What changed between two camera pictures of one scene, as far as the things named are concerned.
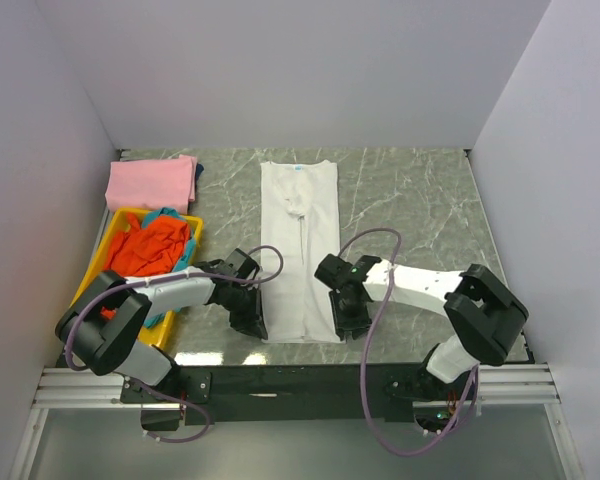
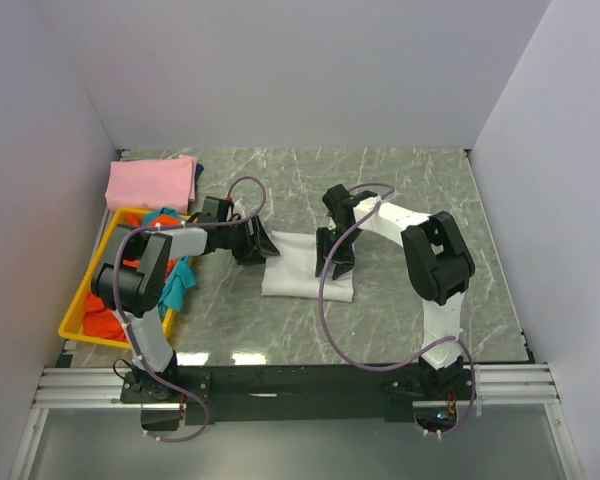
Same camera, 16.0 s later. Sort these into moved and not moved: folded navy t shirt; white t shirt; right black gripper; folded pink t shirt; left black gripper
Moved: right black gripper; left black gripper; white t shirt
Not moved: folded pink t shirt; folded navy t shirt
